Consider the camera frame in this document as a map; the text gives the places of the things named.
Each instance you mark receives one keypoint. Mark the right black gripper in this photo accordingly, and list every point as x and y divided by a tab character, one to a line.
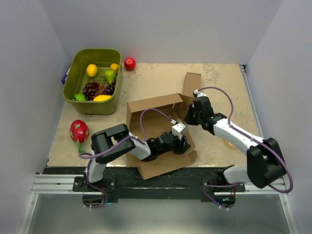
188	119

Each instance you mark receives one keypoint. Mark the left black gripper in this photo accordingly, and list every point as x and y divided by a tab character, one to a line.
182	145

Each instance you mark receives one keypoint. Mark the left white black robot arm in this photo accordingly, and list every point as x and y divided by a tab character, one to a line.
112	143

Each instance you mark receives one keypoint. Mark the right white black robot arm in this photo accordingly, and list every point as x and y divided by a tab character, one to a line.
264	157

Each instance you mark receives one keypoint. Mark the masking tape roll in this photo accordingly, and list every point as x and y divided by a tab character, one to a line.
229	145

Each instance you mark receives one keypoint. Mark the yellow mango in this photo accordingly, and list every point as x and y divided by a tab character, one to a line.
102	98

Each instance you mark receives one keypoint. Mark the red apple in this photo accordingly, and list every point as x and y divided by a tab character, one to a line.
129	64

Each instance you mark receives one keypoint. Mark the green pear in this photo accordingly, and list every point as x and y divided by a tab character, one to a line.
110	76

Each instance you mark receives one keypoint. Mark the pink dragon fruit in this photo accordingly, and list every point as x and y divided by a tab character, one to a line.
79	133

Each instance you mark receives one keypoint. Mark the dark purple grapes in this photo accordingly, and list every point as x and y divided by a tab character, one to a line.
93	89

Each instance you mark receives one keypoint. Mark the small orange fruit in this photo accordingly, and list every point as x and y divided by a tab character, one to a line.
114	67

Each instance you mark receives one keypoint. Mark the yellow lemon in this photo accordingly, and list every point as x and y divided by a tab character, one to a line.
91	70

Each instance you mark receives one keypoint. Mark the green plastic basket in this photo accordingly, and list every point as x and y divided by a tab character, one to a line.
77	79

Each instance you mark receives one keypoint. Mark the blue white booklet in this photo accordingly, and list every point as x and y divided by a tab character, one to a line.
64	78

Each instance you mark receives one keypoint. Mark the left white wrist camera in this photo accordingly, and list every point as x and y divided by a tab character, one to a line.
178	129

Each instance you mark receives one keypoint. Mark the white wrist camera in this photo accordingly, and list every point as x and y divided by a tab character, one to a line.
178	129
197	93

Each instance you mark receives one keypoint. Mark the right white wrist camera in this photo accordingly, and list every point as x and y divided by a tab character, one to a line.
197	93

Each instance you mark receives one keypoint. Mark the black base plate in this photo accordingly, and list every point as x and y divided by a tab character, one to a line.
202	184

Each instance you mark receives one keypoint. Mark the aluminium frame rail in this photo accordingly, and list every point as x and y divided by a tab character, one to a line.
54	209

